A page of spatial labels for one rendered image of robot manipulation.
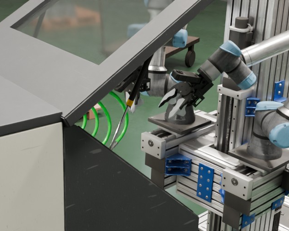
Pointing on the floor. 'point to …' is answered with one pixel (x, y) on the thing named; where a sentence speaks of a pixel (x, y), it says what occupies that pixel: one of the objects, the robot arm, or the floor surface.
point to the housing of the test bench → (25, 160)
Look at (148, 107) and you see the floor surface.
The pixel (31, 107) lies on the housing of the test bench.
